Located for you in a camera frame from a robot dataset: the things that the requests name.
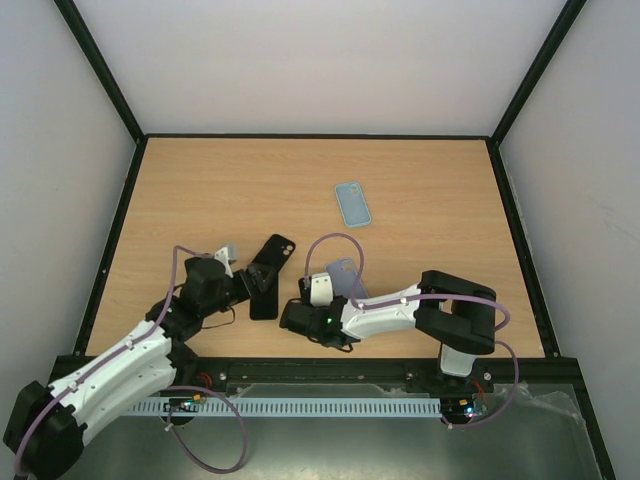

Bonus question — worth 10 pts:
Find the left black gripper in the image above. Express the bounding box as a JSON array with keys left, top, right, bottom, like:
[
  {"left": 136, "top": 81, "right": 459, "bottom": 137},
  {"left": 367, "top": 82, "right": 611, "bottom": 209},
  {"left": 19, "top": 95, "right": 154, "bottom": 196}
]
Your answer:
[{"left": 201, "top": 264, "right": 275, "bottom": 318}]

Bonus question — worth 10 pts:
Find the black phone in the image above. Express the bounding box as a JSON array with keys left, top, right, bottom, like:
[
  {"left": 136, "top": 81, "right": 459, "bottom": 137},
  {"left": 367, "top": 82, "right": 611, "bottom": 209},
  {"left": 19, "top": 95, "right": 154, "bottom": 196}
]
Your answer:
[{"left": 249, "top": 285, "right": 279, "bottom": 321}]

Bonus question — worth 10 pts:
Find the black phone case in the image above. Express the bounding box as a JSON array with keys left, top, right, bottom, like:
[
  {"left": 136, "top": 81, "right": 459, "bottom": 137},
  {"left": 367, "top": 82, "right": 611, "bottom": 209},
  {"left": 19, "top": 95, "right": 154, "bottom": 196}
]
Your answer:
[{"left": 249, "top": 234, "right": 296, "bottom": 286}]

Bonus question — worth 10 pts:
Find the lavender phone case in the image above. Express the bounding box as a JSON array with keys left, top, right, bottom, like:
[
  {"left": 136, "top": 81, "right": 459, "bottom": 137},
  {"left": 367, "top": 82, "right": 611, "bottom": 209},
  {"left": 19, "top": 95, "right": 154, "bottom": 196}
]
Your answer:
[{"left": 325, "top": 257, "right": 369, "bottom": 299}]

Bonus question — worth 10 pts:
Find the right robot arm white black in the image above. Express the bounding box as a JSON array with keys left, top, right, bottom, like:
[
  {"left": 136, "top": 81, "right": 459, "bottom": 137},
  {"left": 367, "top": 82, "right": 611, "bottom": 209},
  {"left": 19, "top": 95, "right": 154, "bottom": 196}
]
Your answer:
[{"left": 279, "top": 270, "right": 510, "bottom": 392}]

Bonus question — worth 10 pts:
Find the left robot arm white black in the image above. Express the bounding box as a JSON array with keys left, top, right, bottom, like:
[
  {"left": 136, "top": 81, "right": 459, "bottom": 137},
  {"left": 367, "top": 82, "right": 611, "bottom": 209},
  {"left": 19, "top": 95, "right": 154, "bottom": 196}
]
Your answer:
[{"left": 3, "top": 250, "right": 277, "bottom": 479}]

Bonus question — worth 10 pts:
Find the light blue phone case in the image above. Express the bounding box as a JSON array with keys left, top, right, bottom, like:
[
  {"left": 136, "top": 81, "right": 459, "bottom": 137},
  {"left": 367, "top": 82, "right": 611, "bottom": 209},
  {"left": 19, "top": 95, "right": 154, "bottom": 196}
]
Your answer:
[{"left": 334, "top": 182, "right": 372, "bottom": 228}]

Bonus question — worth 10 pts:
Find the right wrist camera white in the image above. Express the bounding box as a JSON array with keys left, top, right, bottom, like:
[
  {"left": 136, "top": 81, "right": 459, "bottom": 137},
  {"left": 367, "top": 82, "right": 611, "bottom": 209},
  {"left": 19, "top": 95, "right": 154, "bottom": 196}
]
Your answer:
[{"left": 301, "top": 272, "right": 334, "bottom": 307}]

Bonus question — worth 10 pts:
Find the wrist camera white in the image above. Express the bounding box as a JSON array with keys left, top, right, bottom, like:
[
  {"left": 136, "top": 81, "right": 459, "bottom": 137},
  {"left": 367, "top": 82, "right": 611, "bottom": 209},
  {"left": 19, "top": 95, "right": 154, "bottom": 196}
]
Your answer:
[
  {"left": 213, "top": 244, "right": 237, "bottom": 278},
  {"left": 301, "top": 272, "right": 334, "bottom": 307}
]

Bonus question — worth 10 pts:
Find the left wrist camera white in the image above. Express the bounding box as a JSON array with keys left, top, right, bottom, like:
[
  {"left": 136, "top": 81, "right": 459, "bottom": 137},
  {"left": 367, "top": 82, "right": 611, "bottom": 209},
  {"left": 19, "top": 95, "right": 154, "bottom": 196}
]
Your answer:
[{"left": 213, "top": 244, "right": 237, "bottom": 278}]

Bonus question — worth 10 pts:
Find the light blue slotted cable duct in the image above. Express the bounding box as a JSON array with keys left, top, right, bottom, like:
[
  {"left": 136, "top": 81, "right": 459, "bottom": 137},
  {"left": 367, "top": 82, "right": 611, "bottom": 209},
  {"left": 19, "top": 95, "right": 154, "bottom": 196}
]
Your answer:
[{"left": 125, "top": 397, "right": 441, "bottom": 418}]

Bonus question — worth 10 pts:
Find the black front rail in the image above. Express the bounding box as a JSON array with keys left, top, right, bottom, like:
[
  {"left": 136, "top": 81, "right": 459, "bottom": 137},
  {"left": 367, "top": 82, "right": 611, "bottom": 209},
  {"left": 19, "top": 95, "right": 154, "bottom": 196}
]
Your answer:
[{"left": 54, "top": 355, "right": 584, "bottom": 396}]

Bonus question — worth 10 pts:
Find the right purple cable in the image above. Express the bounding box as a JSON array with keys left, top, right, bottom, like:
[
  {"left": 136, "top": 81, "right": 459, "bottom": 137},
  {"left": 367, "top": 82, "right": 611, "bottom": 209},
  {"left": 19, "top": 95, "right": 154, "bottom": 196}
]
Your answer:
[{"left": 304, "top": 232, "right": 521, "bottom": 430}]

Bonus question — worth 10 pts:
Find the purple cable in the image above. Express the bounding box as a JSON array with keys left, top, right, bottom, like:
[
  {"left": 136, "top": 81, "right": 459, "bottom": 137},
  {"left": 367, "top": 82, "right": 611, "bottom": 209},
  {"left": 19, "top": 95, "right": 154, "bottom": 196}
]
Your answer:
[
  {"left": 304, "top": 232, "right": 521, "bottom": 430},
  {"left": 13, "top": 243, "right": 251, "bottom": 476}
]

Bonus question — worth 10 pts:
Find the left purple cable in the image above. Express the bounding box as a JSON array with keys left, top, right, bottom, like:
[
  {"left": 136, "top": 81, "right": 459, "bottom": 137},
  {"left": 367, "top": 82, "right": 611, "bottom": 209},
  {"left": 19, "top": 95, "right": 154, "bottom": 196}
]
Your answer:
[{"left": 13, "top": 243, "right": 251, "bottom": 476}]

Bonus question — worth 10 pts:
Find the black enclosure frame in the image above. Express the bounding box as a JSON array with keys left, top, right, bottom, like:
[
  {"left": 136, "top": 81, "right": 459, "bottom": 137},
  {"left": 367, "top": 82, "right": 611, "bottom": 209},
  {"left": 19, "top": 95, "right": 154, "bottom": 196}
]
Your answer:
[{"left": 9, "top": 0, "right": 616, "bottom": 480}]

